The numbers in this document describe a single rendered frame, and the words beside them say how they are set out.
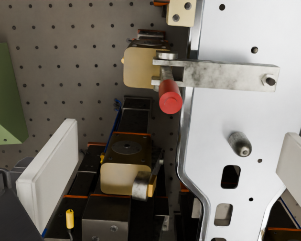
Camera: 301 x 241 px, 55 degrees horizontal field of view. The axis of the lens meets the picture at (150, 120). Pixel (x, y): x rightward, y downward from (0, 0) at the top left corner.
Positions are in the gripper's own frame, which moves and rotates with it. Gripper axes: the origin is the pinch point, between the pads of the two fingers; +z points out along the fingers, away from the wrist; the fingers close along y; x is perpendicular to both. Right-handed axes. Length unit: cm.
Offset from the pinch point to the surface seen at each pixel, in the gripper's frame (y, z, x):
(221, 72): 7.5, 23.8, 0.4
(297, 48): 20.6, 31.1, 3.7
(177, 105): 0.6, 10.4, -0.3
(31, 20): -33, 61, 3
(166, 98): -0.4, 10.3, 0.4
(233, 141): 12.5, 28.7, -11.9
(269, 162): 20.5, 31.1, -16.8
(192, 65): 3.5, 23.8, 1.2
